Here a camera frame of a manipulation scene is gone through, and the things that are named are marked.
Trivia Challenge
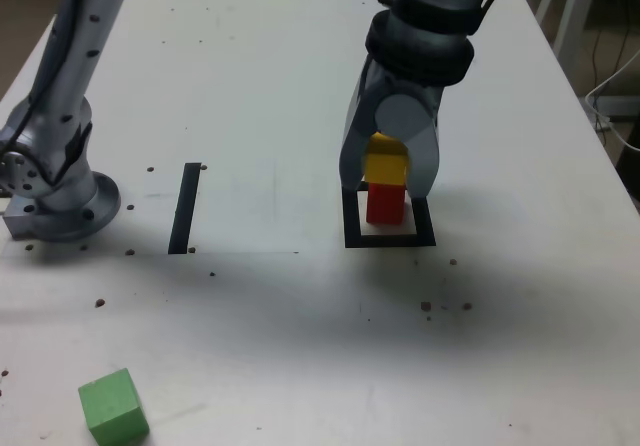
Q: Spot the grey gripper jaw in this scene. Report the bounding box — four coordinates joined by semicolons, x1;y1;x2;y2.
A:
374;90;442;200
338;73;380;191

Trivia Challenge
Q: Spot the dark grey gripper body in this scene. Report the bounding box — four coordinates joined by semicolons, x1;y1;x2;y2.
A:
362;56;444;117

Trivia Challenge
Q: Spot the yellow cube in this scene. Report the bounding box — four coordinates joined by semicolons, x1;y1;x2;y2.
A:
363;132;412;187

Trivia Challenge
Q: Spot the red cube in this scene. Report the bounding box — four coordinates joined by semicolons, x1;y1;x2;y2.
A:
366;181;405;226

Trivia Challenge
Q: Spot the green cube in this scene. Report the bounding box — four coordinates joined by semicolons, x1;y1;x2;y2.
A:
77;367;151;446

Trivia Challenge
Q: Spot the black tape square outline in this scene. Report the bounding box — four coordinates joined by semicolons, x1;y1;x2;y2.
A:
342;179;437;249

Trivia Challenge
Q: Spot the black tape strip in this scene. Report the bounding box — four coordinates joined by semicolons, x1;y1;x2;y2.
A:
167;162;202;256

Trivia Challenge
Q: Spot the white cable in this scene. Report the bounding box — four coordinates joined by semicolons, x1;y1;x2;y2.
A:
584;48;640;153

